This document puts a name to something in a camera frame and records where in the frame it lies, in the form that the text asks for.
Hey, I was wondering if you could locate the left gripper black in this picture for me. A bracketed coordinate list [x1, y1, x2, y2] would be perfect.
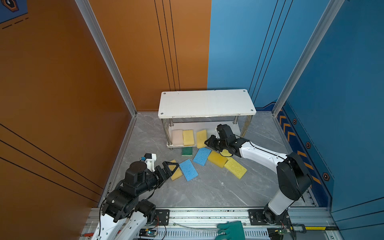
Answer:
[136, 161, 179, 197]

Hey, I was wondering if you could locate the small circuit board right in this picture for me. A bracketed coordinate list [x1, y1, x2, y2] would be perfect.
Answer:
[267, 229, 291, 240]

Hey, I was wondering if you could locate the small circuit board left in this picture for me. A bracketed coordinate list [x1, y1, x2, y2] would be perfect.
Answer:
[138, 229, 158, 239]

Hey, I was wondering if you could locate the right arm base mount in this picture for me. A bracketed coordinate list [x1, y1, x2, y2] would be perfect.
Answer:
[248, 209, 291, 226]

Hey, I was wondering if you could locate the green scouring sponge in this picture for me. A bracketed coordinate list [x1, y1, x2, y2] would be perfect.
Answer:
[182, 147, 193, 157]

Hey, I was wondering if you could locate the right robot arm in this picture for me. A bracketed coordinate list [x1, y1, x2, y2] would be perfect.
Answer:
[205, 124, 313, 225]

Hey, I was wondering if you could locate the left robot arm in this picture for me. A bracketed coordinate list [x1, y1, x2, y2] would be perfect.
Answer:
[92, 161, 180, 240]

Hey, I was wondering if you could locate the yellow-green sponge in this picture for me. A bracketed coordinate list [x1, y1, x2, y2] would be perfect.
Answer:
[224, 158, 248, 180]
[220, 150, 233, 158]

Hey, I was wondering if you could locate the pale pink foam sponge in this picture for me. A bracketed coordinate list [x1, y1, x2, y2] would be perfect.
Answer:
[172, 130, 184, 146]

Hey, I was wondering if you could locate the yellow foam sponge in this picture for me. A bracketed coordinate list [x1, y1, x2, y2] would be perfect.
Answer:
[183, 130, 195, 147]
[196, 130, 208, 149]
[169, 165, 183, 181]

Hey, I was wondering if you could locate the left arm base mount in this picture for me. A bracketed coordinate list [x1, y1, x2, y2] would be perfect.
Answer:
[150, 209, 170, 226]

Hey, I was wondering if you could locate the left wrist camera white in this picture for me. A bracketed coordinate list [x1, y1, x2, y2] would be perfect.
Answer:
[140, 153, 157, 172]

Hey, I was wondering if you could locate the green rubber glove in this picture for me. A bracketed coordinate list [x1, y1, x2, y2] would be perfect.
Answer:
[215, 221, 246, 240]

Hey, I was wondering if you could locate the blue sponge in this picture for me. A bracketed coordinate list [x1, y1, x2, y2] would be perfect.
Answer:
[193, 148, 212, 166]
[179, 160, 199, 182]

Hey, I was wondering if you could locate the blue sponge lower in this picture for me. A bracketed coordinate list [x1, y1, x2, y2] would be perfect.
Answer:
[179, 160, 199, 182]

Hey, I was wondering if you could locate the blue sponge upper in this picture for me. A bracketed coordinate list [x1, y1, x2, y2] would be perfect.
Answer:
[193, 148, 212, 166]

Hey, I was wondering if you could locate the thick yellow sponge centre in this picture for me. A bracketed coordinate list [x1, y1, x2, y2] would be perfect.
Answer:
[208, 151, 228, 168]

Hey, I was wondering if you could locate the white two-tier shelf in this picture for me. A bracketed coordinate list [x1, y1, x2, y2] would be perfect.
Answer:
[158, 89, 257, 148]

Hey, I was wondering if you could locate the small circuit board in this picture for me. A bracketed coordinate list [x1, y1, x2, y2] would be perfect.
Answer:
[138, 229, 158, 239]
[267, 229, 291, 240]

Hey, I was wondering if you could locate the yellow foam sponge front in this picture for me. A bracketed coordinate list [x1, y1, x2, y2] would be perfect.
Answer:
[183, 130, 195, 147]

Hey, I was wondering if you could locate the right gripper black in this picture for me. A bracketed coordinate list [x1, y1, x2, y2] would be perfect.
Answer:
[203, 135, 229, 152]

